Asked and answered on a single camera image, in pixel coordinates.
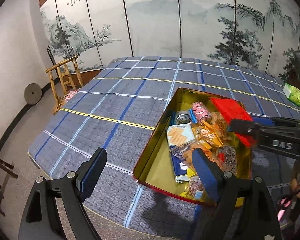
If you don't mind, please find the gold metal tray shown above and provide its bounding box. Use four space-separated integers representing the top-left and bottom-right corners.
133 87 253 207

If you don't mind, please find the blue and white cracker packet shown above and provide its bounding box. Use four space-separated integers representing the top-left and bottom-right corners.
166 123 198 183

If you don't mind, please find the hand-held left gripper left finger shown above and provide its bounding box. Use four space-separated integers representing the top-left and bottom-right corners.
18 147 108 240

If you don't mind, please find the black metal rod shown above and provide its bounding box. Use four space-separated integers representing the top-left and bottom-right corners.
47 45 57 67

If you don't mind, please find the purple patterned clothing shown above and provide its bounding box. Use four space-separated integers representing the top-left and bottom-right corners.
276 196 299 230

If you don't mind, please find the clear packet of orange snacks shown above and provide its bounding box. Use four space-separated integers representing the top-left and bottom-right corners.
210 112 230 130

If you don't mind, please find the grey sesame bar packet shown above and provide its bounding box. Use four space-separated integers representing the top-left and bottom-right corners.
219 145 238 175

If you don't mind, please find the green snack bag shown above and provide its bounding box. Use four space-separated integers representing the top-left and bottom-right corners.
283 82 300 108

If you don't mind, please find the pink seat cushion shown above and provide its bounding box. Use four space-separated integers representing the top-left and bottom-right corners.
64 89 80 101

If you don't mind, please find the landscape painted folding screen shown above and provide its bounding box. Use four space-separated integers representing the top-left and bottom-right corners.
40 0 300 80

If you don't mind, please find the clear peanut packet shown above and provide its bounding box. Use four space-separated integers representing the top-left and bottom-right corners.
170 140 222 170

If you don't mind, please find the orange snack packet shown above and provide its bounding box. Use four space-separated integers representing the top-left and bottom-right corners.
191 121 224 148

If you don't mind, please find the pink patterned snack packet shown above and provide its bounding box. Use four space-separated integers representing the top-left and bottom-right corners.
192 101 213 122

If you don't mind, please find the red snack packet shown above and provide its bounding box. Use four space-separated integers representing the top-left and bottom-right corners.
209 97 259 147

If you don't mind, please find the blue plaid tablecloth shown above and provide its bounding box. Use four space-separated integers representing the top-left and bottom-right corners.
27 56 300 238

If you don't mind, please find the bamboo chair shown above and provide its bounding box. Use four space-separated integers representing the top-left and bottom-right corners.
45 55 84 115

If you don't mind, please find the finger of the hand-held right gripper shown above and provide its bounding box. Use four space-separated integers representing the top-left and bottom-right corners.
250 116 300 128
229 119 262 142

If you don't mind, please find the round stone millstone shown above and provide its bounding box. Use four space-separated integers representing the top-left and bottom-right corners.
24 83 42 105

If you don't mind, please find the blue and silver candy packet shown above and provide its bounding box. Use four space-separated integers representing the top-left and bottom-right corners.
175 110 195 124

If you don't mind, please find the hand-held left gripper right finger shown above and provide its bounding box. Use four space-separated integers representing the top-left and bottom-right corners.
191 148 283 240

